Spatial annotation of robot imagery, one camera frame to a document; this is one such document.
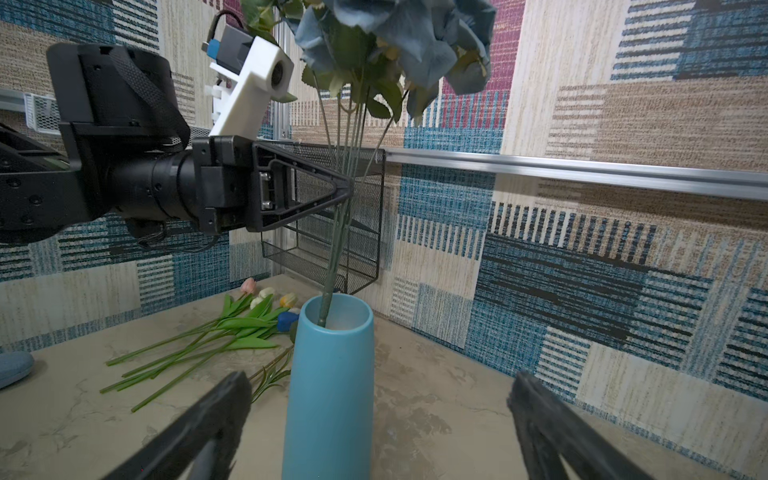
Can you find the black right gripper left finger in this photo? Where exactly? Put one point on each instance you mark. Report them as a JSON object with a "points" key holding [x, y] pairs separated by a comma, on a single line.
{"points": [[203, 441]]}

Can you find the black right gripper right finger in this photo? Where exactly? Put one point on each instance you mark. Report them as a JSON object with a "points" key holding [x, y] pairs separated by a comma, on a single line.
{"points": [[551, 436]]}

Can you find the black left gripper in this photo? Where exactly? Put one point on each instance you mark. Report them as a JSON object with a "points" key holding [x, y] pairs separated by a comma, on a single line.
{"points": [[259, 186]]}

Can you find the light blue ceramic vase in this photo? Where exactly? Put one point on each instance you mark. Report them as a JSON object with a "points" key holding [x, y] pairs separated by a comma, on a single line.
{"points": [[329, 420]]}

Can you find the blue rose bouquet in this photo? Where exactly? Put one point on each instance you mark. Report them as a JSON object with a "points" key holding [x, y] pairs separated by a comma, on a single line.
{"points": [[380, 59]]}

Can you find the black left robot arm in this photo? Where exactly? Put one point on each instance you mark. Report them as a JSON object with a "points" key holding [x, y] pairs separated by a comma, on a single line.
{"points": [[129, 151]]}

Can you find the black mesh shelf rack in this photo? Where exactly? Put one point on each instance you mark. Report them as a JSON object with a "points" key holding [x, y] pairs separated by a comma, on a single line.
{"points": [[344, 240]]}

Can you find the small blue flower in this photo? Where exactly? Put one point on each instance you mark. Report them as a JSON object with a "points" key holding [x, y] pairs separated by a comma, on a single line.
{"points": [[285, 321]]}

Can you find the tulip bunch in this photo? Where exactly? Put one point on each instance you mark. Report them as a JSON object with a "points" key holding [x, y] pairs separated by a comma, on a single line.
{"points": [[246, 323]]}

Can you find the grey blue glasses case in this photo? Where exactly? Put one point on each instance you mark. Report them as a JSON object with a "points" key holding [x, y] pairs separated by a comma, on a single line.
{"points": [[15, 366]]}

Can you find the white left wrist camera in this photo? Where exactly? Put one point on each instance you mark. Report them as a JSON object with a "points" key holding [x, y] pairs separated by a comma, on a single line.
{"points": [[252, 73]]}

